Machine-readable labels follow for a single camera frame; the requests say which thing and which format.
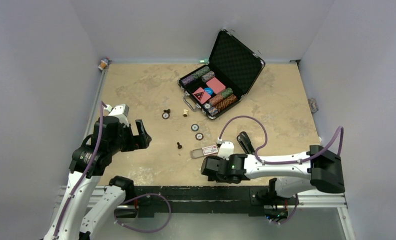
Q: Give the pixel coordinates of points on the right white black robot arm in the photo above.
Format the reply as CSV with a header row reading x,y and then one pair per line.
x,y
315,169

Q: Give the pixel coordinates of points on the brown poker chip left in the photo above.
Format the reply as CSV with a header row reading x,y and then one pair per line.
x,y
165,115

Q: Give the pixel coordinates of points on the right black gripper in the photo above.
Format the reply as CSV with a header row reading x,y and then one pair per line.
x,y
218,179

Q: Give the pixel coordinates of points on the brown poker chip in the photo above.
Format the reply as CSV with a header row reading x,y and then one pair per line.
x,y
199,136
165,115

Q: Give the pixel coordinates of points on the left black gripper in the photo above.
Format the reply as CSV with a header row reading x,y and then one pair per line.
x,y
138,141

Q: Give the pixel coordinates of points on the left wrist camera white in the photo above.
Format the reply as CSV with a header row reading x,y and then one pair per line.
x,y
120,111

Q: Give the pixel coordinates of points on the black stapler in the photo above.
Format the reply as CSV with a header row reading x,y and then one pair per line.
x,y
245,143

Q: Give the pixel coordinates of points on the blue poker chip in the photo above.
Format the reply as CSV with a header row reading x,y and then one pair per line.
x,y
195,127

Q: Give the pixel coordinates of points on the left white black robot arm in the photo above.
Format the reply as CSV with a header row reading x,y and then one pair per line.
x,y
111,135

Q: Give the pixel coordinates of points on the small orange bottle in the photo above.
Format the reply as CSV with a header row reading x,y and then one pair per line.
x,y
103,63

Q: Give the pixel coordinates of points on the brown poker chip middle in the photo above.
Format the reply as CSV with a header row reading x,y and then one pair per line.
x,y
199,136

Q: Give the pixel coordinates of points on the black poker chip case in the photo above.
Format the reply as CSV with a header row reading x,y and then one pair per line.
x,y
234,64

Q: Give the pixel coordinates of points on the pink card deck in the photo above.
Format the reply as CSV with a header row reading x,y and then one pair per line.
x,y
216,85

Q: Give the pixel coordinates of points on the chip stack by wall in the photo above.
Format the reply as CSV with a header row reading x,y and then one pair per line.
x,y
313,105

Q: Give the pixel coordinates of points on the red white staple box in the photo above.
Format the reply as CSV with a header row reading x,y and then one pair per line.
x,y
204,151

